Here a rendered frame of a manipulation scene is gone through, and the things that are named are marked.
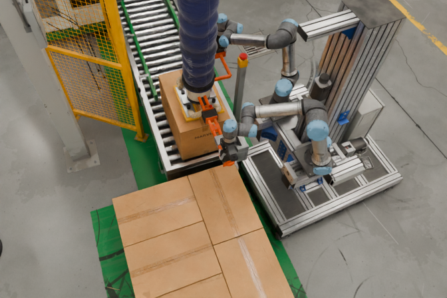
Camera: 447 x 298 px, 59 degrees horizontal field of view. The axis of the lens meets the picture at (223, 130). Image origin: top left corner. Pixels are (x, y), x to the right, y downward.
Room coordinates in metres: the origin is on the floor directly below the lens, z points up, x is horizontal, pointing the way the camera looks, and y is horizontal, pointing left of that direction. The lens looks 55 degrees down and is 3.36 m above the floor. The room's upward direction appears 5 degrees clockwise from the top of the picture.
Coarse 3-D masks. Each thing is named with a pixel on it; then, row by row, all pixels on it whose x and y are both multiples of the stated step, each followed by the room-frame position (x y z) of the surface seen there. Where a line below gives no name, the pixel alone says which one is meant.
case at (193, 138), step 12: (180, 72) 2.20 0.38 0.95; (168, 84) 2.06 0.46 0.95; (168, 96) 1.93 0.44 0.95; (168, 108) 1.90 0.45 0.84; (180, 108) 1.83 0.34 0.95; (168, 120) 1.95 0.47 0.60; (180, 120) 1.72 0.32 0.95; (192, 120) 1.73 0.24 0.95; (180, 132) 1.61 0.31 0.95; (192, 132) 1.64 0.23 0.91; (204, 132) 1.68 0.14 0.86; (216, 132) 1.72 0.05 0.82; (180, 144) 1.62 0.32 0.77; (192, 144) 1.64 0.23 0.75; (204, 144) 1.68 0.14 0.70; (192, 156) 1.64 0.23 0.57
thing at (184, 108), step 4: (176, 88) 1.90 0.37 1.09; (184, 88) 1.91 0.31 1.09; (176, 92) 1.87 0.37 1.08; (180, 92) 1.87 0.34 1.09; (184, 92) 1.86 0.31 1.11; (176, 96) 1.85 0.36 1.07; (180, 100) 1.80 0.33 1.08; (180, 104) 1.76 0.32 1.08; (184, 104) 1.76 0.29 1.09; (188, 104) 1.75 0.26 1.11; (192, 104) 1.77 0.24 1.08; (184, 108) 1.73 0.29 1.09; (188, 108) 1.72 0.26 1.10; (192, 108) 1.73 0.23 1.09; (184, 112) 1.70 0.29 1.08; (184, 116) 1.66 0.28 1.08; (188, 116) 1.66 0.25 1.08; (188, 120) 1.63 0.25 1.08
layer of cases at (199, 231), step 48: (144, 192) 1.30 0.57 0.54; (192, 192) 1.34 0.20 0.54; (240, 192) 1.37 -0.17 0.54; (144, 240) 0.93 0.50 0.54; (192, 240) 0.96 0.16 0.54; (240, 240) 0.99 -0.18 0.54; (144, 288) 0.61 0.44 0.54; (192, 288) 0.63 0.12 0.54; (240, 288) 0.66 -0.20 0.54; (288, 288) 0.68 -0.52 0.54
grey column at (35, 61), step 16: (0, 0) 1.83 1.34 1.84; (16, 0) 1.85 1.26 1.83; (0, 16) 1.81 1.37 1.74; (16, 16) 1.84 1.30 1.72; (16, 32) 1.83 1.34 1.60; (32, 32) 1.86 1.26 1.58; (16, 48) 1.81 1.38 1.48; (32, 48) 1.85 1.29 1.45; (32, 64) 1.83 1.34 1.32; (48, 64) 1.87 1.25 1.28; (32, 80) 1.81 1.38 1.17; (48, 80) 1.85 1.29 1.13; (48, 96) 1.83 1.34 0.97; (64, 96) 1.90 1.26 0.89; (48, 112) 1.80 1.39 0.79; (64, 112) 1.85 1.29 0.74; (64, 128) 1.83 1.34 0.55; (80, 144) 1.85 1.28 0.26
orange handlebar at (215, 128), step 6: (222, 60) 2.12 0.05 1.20; (228, 72) 2.01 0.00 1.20; (216, 78) 1.93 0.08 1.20; (222, 78) 1.94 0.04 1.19; (204, 96) 1.76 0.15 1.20; (204, 108) 1.65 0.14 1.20; (210, 120) 1.56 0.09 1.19; (216, 120) 1.56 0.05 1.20; (210, 126) 1.51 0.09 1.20; (216, 126) 1.51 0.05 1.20
